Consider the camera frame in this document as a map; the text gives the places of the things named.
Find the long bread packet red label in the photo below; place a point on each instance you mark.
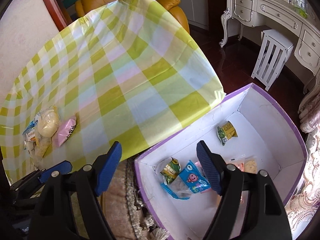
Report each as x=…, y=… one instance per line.
x=250, y=166

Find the pink snack packet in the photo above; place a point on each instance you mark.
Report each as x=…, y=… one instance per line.
x=66, y=130

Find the white ornate dressing table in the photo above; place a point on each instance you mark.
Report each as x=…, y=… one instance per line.
x=250, y=5

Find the white cardboard box purple rim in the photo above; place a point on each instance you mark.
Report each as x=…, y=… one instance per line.
x=262, y=135

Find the blue and white snack packet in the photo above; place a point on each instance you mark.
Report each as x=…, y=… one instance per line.
x=30, y=127

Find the floral lace curtain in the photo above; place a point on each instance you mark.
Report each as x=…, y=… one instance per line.
x=310, y=180

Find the white packet orange label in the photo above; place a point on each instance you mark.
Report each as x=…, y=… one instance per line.
x=31, y=137

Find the white cabinet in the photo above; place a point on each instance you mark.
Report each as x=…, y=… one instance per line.
x=195, y=0

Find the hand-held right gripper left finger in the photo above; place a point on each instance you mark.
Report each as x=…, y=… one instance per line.
x=107, y=170

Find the blue printed snack packet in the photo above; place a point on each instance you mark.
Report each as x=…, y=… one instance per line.
x=193, y=180

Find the round pale bun packet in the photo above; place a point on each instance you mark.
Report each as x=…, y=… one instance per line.
x=48, y=123

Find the brown wooden door frame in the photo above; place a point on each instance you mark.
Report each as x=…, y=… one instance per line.
x=50, y=0

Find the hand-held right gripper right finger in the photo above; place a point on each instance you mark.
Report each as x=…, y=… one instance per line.
x=208, y=170

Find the clear packet of pale cake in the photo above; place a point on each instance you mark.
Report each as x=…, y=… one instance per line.
x=41, y=148

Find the white slatted stool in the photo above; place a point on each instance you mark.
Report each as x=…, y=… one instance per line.
x=275, y=40

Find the green checked plastic tablecloth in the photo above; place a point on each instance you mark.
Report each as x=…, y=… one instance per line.
x=125, y=67

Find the green pea snack packet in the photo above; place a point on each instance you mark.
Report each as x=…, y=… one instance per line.
x=226, y=131
x=171, y=170

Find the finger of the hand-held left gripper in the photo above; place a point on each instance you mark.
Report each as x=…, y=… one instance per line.
x=60, y=167
x=25, y=185

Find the striped beige cushion cover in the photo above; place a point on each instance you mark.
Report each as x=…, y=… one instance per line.
x=117, y=205

